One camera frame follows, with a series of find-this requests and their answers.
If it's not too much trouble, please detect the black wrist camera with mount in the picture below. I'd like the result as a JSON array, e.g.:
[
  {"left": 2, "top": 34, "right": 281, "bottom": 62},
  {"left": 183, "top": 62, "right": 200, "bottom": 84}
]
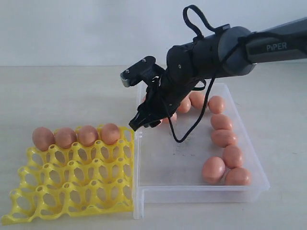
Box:
[{"left": 120, "top": 56, "right": 165, "bottom": 88}]

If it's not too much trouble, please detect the clear plastic storage box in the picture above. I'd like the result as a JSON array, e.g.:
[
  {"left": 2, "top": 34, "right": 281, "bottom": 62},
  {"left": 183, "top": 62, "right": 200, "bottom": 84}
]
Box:
[{"left": 132, "top": 83, "right": 270, "bottom": 219}]

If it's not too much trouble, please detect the yellow plastic egg tray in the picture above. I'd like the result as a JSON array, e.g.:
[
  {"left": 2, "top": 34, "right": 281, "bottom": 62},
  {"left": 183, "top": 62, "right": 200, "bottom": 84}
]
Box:
[{"left": 1, "top": 127, "right": 134, "bottom": 225}]

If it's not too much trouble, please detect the black camera cable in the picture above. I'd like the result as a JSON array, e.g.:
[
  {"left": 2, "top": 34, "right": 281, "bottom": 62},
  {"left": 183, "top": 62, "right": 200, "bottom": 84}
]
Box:
[{"left": 167, "top": 4, "right": 288, "bottom": 143}]

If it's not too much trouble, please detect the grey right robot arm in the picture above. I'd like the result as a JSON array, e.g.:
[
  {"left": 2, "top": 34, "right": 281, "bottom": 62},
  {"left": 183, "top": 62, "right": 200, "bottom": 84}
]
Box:
[{"left": 120, "top": 18, "right": 307, "bottom": 130}]

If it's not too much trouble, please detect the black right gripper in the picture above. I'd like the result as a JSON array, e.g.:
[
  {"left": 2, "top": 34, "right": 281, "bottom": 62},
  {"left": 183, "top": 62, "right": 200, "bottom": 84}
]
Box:
[{"left": 129, "top": 71, "right": 205, "bottom": 131}]

